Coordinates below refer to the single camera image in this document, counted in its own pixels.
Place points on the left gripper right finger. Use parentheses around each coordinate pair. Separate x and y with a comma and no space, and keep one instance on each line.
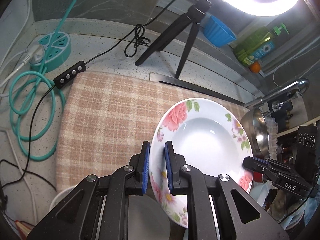
(184,179)

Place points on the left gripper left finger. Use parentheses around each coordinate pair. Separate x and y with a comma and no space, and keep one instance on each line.
(129,180)

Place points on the pink floral plate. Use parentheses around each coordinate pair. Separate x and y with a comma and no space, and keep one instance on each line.
(209,137)

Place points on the chrome kitchen faucet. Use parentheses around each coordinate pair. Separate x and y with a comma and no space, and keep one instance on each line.
(280,97)

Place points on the gloved right hand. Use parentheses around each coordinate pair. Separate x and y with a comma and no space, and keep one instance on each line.
(288,211)

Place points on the large steel wok basin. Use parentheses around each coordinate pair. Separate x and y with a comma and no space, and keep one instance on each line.
(255,126)

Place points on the beige checked cloth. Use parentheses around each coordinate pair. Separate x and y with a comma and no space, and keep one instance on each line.
(106,119)

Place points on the orange fruit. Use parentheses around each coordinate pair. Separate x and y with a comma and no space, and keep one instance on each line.
(255,67)

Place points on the red book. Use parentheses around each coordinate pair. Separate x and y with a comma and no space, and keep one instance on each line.
(24,228)

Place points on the green dish soap bottle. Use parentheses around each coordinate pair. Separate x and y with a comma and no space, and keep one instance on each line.
(258,44)

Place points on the teal round power strip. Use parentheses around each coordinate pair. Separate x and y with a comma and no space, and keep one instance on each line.
(59,51)

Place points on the blue silicone cup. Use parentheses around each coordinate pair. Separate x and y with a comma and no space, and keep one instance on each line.
(218,33)

